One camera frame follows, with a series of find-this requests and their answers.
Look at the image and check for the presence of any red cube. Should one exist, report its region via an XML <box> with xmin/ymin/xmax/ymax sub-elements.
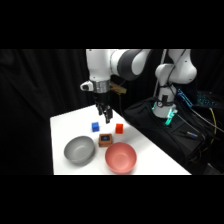
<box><xmin>115</xmin><ymin>123</ymin><xmax>125</xmax><ymax>135</ymax></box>

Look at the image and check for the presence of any green base light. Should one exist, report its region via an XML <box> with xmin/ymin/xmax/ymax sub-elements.
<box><xmin>151</xmin><ymin>102</ymin><xmax>178</xmax><ymax>127</ymax></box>

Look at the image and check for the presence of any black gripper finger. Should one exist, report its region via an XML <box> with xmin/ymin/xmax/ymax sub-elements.
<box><xmin>95</xmin><ymin>103</ymin><xmax>105</xmax><ymax>117</ymax></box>
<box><xmin>103</xmin><ymin>105</ymin><xmax>114</xmax><ymax>125</ymax></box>

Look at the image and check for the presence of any teal lit electronics box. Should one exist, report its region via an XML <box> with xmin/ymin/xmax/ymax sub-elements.
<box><xmin>195</xmin><ymin>91</ymin><xmax>218</xmax><ymax>108</ymax></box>

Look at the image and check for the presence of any blue metal frame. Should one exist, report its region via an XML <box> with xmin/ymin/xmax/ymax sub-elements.
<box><xmin>176</xmin><ymin>87</ymin><xmax>195</xmax><ymax>108</ymax></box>

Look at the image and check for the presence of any pink bowl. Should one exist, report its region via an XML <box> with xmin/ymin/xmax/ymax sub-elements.
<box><xmin>104</xmin><ymin>142</ymin><xmax>138</xmax><ymax>175</ymax></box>

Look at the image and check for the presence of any yellow cable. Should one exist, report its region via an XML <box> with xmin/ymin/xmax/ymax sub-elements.
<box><xmin>199</xmin><ymin>107</ymin><xmax>218</xmax><ymax>155</ymax></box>

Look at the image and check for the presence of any black curtain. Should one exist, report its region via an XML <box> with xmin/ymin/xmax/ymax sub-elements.
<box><xmin>0</xmin><ymin>49</ymin><xmax>224</xmax><ymax>176</ymax></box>

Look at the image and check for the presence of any black covered robot stand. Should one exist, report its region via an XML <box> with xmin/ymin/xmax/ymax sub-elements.
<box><xmin>123</xmin><ymin>97</ymin><xmax>208</xmax><ymax>176</ymax></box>

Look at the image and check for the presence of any grey bowl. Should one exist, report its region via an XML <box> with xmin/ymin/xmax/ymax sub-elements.
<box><xmin>63</xmin><ymin>135</ymin><xmax>97</xmax><ymax>165</ymax></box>

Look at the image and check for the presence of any small black blue device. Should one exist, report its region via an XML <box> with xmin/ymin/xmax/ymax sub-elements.
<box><xmin>180</xmin><ymin>130</ymin><xmax>200</xmax><ymax>139</ymax></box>

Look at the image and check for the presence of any wooden block with blue face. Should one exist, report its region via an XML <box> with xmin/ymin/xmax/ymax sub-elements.
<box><xmin>98</xmin><ymin>133</ymin><xmax>114</xmax><ymax>148</ymax></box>

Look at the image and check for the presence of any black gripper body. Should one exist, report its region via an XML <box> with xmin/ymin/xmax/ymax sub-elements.
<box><xmin>93</xmin><ymin>91</ymin><xmax>112</xmax><ymax>108</ymax></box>

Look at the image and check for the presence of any grey cable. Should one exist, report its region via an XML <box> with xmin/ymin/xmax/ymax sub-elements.
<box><xmin>175</xmin><ymin>107</ymin><xmax>224</xmax><ymax>135</ymax></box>

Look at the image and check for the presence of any blue cube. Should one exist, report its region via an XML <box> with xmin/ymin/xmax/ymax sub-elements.
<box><xmin>91</xmin><ymin>121</ymin><xmax>101</xmax><ymax>133</ymax></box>

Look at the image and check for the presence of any tan wrist camera mount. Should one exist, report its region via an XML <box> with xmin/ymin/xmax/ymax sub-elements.
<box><xmin>109</xmin><ymin>82</ymin><xmax>128</xmax><ymax>95</ymax></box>

